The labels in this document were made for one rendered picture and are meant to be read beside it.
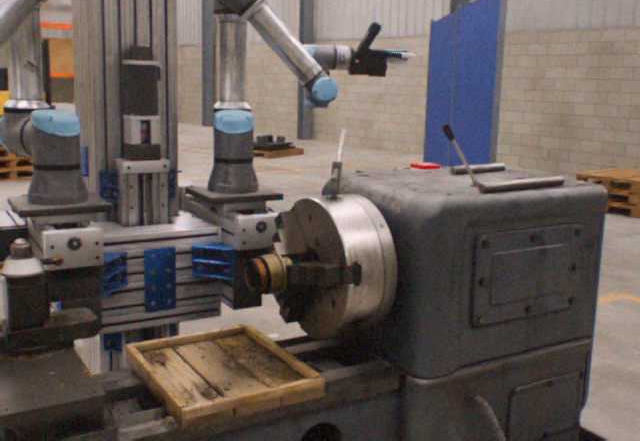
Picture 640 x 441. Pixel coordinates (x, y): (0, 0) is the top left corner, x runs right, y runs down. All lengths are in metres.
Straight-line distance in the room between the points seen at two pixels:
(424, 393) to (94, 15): 1.33
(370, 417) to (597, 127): 11.29
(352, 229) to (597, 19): 11.54
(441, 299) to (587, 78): 11.37
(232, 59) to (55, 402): 1.26
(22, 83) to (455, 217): 1.18
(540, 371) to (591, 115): 11.01
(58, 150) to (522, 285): 1.18
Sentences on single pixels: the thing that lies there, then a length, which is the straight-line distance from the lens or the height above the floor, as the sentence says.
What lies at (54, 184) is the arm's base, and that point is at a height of 1.21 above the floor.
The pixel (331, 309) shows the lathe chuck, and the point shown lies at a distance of 1.53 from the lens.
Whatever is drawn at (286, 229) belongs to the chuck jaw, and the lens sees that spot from 1.59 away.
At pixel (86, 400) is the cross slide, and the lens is 1.27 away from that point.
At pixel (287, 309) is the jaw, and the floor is 0.98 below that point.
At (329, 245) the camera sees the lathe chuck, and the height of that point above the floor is 1.15.
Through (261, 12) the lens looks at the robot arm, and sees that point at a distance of 2.09.
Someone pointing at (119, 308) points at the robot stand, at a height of 0.86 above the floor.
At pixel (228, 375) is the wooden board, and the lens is 1.53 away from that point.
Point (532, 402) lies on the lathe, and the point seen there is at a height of 0.74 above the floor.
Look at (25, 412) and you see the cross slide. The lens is 1.26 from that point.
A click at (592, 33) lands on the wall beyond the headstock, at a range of 12.82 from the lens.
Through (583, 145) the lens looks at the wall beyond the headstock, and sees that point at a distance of 12.82.
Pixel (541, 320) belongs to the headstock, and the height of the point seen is 0.94.
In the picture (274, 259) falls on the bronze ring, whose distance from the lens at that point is 1.52.
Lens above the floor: 1.49
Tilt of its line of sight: 10 degrees down
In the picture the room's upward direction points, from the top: 2 degrees clockwise
